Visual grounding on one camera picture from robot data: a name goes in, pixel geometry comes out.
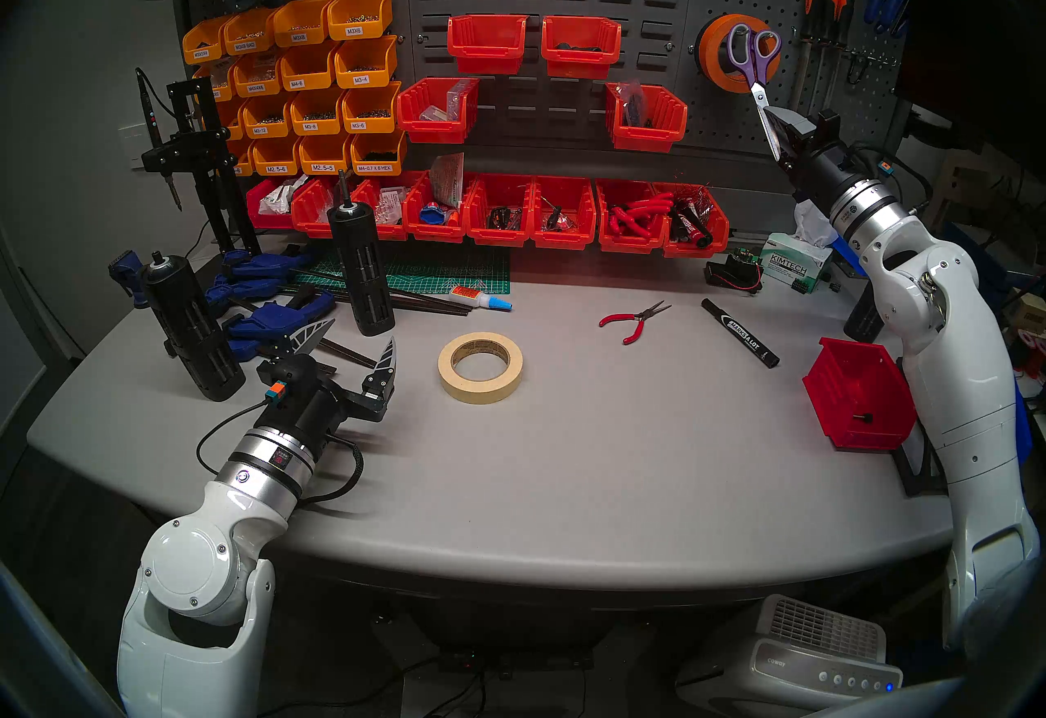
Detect red wire spool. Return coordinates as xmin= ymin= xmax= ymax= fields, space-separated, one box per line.
xmin=1013 ymin=332 xmax=1046 ymax=384

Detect yellow bin M2.5-5 label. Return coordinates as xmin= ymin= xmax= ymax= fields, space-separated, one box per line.
xmin=298 ymin=134 xmax=356 ymax=176

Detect yellow bin M3-4 label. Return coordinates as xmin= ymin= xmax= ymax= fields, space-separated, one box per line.
xmin=333 ymin=36 xmax=399 ymax=90

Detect yellow bin M4-6 label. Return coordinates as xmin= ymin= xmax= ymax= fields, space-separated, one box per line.
xmin=278 ymin=42 xmax=342 ymax=94

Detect braided right gripper cable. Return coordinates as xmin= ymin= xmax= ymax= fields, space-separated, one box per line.
xmin=850 ymin=143 xmax=934 ymax=217

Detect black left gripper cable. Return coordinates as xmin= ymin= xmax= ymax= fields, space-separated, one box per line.
xmin=194 ymin=398 xmax=364 ymax=509

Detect black permanent marker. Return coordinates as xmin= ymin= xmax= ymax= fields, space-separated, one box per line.
xmin=700 ymin=298 xmax=781 ymax=368

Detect yellow bin M3X8 BAD label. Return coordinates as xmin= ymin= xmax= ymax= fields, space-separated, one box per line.
xmin=222 ymin=7 xmax=279 ymax=57

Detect orange tape roll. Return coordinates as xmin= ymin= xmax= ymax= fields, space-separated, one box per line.
xmin=697 ymin=13 xmax=782 ymax=96

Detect white glue tube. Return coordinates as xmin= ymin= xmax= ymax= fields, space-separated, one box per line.
xmin=448 ymin=285 xmax=514 ymax=313

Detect black power strip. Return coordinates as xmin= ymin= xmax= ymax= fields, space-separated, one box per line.
xmin=437 ymin=647 xmax=593 ymax=676

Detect black bin stand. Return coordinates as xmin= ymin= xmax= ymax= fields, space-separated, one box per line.
xmin=891 ymin=398 xmax=949 ymax=498

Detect wooden crate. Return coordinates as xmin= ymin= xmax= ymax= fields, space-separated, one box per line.
xmin=919 ymin=145 xmax=1046 ymax=252

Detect red bin with paper manual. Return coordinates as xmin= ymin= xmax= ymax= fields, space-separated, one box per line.
xmin=403 ymin=171 xmax=471 ymax=243

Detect yellow bin M2.5-6 label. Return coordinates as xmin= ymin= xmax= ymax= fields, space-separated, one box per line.
xmin=250 ymin=138 xmax=303 ymax=178

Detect red bin with plastic bags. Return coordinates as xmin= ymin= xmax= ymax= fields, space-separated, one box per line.
xmin=351 ymin=173 xmax=413 ymax=242
xmin=291 ymin=176 xmax=348 ymax=239

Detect red bin with black bolt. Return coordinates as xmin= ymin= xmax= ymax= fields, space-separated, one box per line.
xmin=802 ymin=337 xmax=919 ymax=452

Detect yellow bin M3-12 label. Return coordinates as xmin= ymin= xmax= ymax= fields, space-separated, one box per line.
xmin=241 ymin=94 xmax=295 ymax=140

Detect black battery holder with wires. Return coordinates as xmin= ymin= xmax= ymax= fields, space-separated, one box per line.
xmin=704 ymin=247 xmax=765 ymax=294

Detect white air purifier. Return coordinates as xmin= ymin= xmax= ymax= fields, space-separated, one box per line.
xmin=674 ymin=594 xmax=904 ymax=718

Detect yellow bin M4-0.7X6 HEX label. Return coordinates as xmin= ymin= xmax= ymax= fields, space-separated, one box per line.
xmin=350 ymin=130 xmax=408 ymax=176

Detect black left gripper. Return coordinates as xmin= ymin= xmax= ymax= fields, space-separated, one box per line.
xmin=261 ymin=316 xmax=399 ymax=452

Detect yellow bin M4X4X6 label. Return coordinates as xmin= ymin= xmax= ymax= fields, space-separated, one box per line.
xmin=232 ymin=51 xmax=284 ymax=98

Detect red bin with black parts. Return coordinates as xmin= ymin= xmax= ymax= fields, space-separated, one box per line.
xmin=541 ymin=16 xmax=622 ymax=80

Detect red handled pliers bundle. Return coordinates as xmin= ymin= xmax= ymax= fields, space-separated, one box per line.
xmin=609 ymin=194 xmax=675 ymax=239

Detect red bin with markers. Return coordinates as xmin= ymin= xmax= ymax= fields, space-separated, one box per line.
xmin=660 ymin=183 xmax=731 ymax=260

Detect beige masking tape roll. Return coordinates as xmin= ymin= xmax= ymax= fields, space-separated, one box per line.
xmin=437 ymin=331 xmax=525 ymax=405

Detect red bin with clear box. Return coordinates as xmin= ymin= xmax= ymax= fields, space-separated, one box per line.
xmin=396 ymin=77 xmax=481 ymax=145

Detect thin black flat bar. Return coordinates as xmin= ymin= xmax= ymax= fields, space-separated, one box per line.
xmin=327 ymin=283 xmax=449 ymax=315

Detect small blue clamp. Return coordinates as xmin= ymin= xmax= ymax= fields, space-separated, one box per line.
xmin=108 ymin=251 xmax=152 ymax=309

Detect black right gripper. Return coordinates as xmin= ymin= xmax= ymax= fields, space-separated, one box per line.
xmin=765 ymin=105 xmax=869 ymax=208

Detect black screwdriver bit holder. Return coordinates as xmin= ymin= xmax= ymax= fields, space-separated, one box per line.
xmin=327 ymin=169 xmax=397 ymax=337
xmin=843 ymin=279 xmax=889 ymax=343
xmin=137 ymin=251 xmax=246 ymax=403

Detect green cutting mat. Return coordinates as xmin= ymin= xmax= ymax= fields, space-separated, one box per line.
xmin=290 ymin=243 xmax=512 ymax=297

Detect red bin with small tools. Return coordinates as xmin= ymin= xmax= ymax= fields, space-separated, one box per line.
xmin=464 ymin=173 xmax=538 ymax=248
xmin=531 ymin=176 xmax=599 ymax=250

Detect white wall switch plate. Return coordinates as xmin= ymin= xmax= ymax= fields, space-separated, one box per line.
xmin=118 ymin=124 xmax=152 ymax=170

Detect yellow bin M3-6 label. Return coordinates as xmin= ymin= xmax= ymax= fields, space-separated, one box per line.
xmin=342 ymin=82 xmax=403 ymax=135

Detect folded paper manual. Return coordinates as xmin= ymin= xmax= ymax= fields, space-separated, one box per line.
xmin=429 ymin=151 xmax=467 ymax=209

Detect purple handled scissors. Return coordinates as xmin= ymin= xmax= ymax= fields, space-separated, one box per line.
xmin=726 ymin=23 xmax=785 ymax=162

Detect black soldering iron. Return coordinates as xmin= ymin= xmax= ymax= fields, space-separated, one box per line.
xmin=135 ymin=67 xmax=185 ymax=212

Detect red black marker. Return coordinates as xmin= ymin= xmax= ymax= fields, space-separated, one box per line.
xmin=670 ymin=198 xmax=713 ymax=249

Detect red handled needle-nose pliers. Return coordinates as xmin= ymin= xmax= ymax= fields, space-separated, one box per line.
xmin=598 ymin=300 xmax=673 ymax=346

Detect red bin with parts bag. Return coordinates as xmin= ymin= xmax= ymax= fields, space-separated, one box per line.
xmin=605 ymin=83 xmax=689 ymax=154

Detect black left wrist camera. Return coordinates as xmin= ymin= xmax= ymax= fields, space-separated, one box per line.
xmin=257 ymin=355 xmax=336 ymax=403

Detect red bin with red pliers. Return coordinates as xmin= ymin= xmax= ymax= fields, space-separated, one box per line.
xmin=594 ymin=180 xmax=669 ymax=255

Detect red bin with crumpled paper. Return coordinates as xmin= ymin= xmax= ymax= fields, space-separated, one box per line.
xmin=245 ymin=177 xmax=299 ymax=231

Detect clear plastic box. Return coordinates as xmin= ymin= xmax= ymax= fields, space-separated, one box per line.
xmin=418 ymin=79 xmax=476 ymax=123

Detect empty red hanging bin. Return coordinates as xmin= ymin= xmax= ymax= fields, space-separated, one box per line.
xmin=447 ymin=14 xmax=530 ymax=76

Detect yellow bin M3-8 label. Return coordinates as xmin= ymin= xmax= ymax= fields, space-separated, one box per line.
xmin=288 ymin=87 xmax=348 ymax=137

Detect orange black handled file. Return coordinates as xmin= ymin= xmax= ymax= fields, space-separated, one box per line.
xmin=784 ymin=0 xmax=822 ymax=117
xmin=817 ymin=0 xmax=855 ymax=117

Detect small cardboard box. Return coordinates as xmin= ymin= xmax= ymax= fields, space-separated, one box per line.
xmin=1009 ymin=292 xmax=1046 ymax=333

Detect black soldering stand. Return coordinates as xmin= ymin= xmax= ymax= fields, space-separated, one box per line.
xmin=141 ymin=78 xmax=261 ymax=258

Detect yellow bin M3X6 label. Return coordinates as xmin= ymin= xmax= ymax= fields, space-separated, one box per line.
xmin=327 ymin=0 xmax=393 ymax=42

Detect black metal bar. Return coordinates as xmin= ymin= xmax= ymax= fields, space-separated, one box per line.
xmin=315 ymin=337 xmax=378 ymax=370

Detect Kimtech tissue box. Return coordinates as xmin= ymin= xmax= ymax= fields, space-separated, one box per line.
xmin=758 ymin=233 xmax=834 ymax=292

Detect blue bar clamp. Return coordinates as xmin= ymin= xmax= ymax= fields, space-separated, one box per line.
xmin=221 ymin=292 xmax=337 ymax=362
xmin=204 ymin=251 xmax=315 ymax=305

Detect clear bag of black parts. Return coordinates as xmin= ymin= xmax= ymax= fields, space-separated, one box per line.
xmin=617 ymin=79 xmax=655 ymax=129

